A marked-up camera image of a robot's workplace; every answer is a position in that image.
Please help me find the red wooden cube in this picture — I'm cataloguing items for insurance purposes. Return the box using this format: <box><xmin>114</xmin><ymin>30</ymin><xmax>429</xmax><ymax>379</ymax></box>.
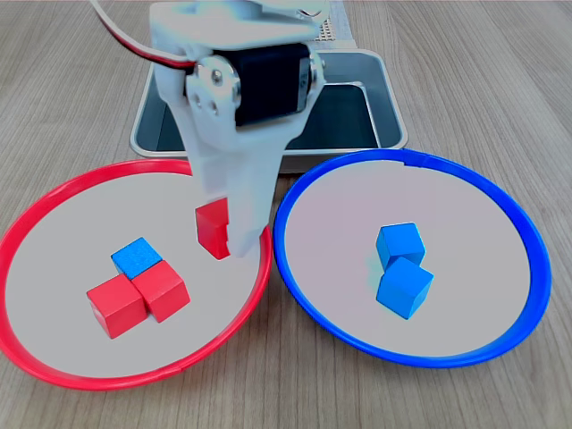
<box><xmin>132</xmin><ymin>260</ymin><xmax>191</xmax><ymax>324</ymax></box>
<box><xmin>194</xmin><ymin>198</ymin><xmax>231</xmax><ymax>261</ymax></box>
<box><xmin>85</xmin><ymin>273</ymin><xmax>148</xmax><ymax>340</ymax></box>

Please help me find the blue wooden cube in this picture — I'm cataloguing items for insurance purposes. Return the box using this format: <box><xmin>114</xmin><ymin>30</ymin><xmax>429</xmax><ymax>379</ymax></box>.
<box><xmin>374</xmin><ymin>222</ymin><xmax>426</xmax><ymax>269</ymax></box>
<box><xmin>374</xmin><ymin>256</ymin><xmax>435</xmax><ymax>321</ymax></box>
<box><xmin>110</xmin><ymin>236</ymin><xmax>164</xmax><ymax>281</ymax></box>

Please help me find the black tray mat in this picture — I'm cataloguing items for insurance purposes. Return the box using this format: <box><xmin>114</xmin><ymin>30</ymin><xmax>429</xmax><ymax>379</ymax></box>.
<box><xmin>154</xmin><ymin>83</ymin><xmax>380</xmax><ymax>151</ymax></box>

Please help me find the steel tray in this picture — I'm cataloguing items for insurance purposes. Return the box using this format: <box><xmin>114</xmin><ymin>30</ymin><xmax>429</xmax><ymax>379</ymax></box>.
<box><xmin>129</xmin><ymin>49</ymin><xmax>409</xmax><ymax>175</ymax></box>

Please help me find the red-rimmed white plate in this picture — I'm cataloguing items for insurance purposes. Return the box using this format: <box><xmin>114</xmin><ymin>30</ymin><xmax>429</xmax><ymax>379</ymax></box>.
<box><xmin>0</xmin><ymin>158</ymin><xmax>273</xmax><ymax>393</ymax></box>

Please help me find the blue-rimmed white plate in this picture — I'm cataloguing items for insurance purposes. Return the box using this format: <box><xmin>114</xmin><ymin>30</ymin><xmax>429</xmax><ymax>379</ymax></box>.
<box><xmin>273</xmin><ymin>148</ymin><xmax>553</xmax><ymax>369</ymax></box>

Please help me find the pale perforated base plate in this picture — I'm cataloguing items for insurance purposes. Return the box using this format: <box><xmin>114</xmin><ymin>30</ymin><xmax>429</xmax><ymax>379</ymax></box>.
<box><xmin>315</xmin><ymin>15</ymin><xmax>337</xmax><ymax>45</ymax></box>

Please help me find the red black servo cable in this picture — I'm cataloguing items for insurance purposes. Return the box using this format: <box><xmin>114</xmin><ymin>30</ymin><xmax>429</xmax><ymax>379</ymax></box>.
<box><xmin>88</xmin><ymin>0</ymin><xmax>198</xmax><ymax>72</ymax></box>

